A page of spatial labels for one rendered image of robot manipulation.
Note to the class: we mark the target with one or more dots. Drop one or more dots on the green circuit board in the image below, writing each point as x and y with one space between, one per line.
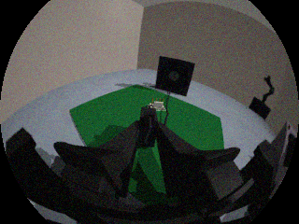
104 117

